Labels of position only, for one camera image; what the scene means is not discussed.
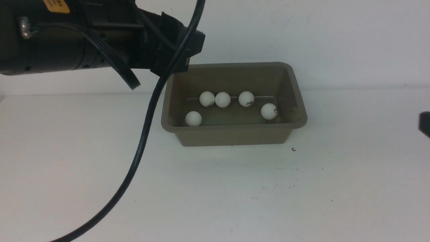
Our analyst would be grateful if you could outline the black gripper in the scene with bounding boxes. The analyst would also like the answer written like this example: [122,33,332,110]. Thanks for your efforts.
[134,9,206,76]

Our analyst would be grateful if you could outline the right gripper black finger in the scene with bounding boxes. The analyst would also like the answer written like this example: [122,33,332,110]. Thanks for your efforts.
[418,112,430,138]

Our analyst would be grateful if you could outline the white ping-pong ball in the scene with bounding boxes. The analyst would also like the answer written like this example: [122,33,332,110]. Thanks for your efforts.
[238,91,255,107]
[261,103,278,120]
[185,111,202,127]
[199,91,215,107]
[215,92,231,108]

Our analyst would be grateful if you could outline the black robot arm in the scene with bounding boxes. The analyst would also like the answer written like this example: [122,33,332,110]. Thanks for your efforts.
[1,0,308,147]

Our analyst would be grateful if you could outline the tan plastic storage bin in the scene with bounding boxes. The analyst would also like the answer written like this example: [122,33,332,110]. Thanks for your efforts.
[161,62,308,147]

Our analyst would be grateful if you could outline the black camera cable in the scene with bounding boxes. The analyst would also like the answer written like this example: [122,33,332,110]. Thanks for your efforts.
[49,0,206,242]

